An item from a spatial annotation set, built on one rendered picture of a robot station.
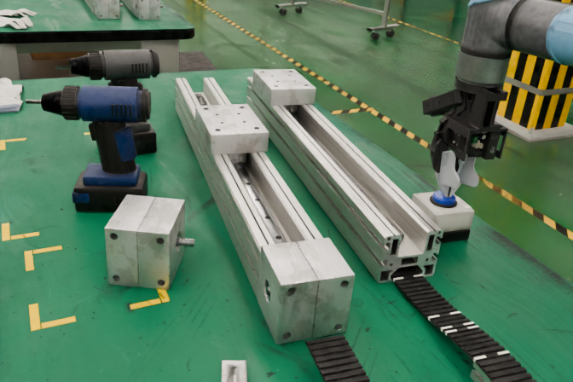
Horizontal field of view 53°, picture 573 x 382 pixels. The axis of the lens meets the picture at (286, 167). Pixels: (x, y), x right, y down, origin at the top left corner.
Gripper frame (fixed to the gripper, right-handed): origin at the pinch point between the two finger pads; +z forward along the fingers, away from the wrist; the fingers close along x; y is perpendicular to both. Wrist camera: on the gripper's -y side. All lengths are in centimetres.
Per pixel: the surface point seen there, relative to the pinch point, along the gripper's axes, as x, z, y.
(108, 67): -54, -10, -41
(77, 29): -62, 9, -161
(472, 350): -14.4, 5.7, 30.8
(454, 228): 0.5, 5.8, 4.0
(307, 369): -34.4, 8.7, 26.1
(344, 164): -10.8, 3.4, -18.6
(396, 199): -10.5, 0.3, 1.7
